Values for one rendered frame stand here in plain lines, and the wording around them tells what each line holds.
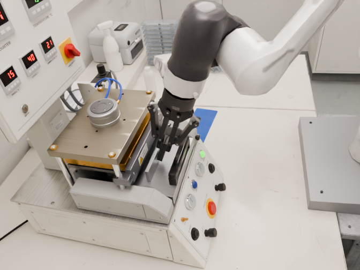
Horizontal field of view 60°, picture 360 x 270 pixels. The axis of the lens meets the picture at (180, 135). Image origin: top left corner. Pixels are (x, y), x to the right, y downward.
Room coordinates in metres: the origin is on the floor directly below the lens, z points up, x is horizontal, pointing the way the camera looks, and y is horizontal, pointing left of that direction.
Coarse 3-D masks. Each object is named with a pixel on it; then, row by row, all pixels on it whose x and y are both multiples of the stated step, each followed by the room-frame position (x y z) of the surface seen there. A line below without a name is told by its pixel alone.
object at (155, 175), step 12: (156, 144) 0.68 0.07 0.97; (192, 144) 0.67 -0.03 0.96; (156, 156) 0.59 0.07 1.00; (168, 156) 0.62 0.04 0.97; (144, 168) 0.58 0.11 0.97; (156, 168) 0.58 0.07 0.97; (168, 168) 0.57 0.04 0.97; (180, 168) 0.57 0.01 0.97; (144, 180) 0.54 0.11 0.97; (156, 180) 0.54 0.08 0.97; (168, 180) 0.53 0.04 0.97; (180, 180) 0.54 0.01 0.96; (168, 192) 0.49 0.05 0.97
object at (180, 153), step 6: (186, 138) 0.64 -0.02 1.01; (180, 144) 0.62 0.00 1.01; (186, 144) 0.62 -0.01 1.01; (180, 150) 0.60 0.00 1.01; (180, 156) 0.57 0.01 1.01; (174, 162) 0.55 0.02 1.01; (180, 162) 0.55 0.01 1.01; (174, 168) 0.53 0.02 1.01; (168, 174) 0.52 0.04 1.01; (174, 174) 0.51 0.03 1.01; (174, 180) 0.51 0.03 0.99
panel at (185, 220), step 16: (192, 160) 0.64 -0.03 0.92; (208, 160) 0.69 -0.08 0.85; (192, 176) 0.59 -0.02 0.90; (208, 176) 0.64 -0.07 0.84; (192, 192) 0.55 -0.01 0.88; (208, 192) 0.60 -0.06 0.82; (176, 208) 0.47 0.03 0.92; (176, 224) 0.44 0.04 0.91; (192, 224) 0.47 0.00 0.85; (208, 224) 0.51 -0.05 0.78; (192, 240) 0.43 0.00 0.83; (208, 240) 0.47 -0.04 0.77
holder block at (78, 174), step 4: (76, 168) 0.59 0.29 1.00; (76, 172) 0.58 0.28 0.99; (80, 172) 0.58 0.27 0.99; (84, 172) 0.57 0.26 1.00; (88, 172) 0.57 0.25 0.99; (100, 172) 0.57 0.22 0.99; (104, 172) 0.56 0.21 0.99; (76, 176) 0.58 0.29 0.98; (80, 176) 0.57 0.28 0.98; (84, 176) 0.57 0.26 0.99; (88, 176) 0.56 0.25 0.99; (92, 176) 0.56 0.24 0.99; (96, 176) 0.56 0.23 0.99; (100, 176) 0.55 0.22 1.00; (104, 176) 0.55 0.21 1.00; (108, 176) 0.55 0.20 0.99; (112, 176) 0.55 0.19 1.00; (100, 180) 0.55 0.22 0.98; (104, 180) 0.55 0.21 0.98; (108, 180) 0.54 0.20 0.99; (112, 180) 0.54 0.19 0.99; (132, 184) 0.53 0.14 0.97
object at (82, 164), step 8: (144, 120) 0.68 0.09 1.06; (144, 128) 0.65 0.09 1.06; (136, 136) 0.62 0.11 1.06; (136, 144) 0.59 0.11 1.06; (128, 152) 0.56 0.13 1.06; (72, 160) 0.57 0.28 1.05; (80, 160) 0.56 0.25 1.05; (128, 160) 0.54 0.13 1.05; (80, 168) 0.57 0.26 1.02; (88, 168) 0.56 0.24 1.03; (96, 168) 0.55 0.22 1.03; (104, 168) 0.54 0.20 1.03; (112, 168) 0.53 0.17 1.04
